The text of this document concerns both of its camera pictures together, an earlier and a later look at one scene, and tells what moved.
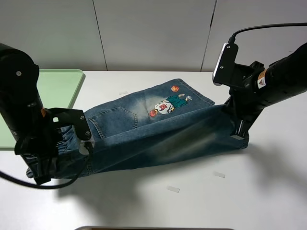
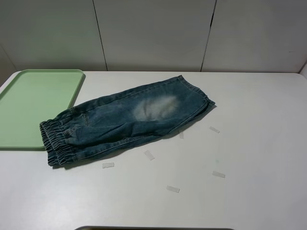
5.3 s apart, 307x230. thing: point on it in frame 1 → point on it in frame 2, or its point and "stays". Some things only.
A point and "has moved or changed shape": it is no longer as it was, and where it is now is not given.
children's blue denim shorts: [175, 120] has moved or changed shape
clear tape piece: [173, 189] stays
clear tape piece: [218, 174] stays
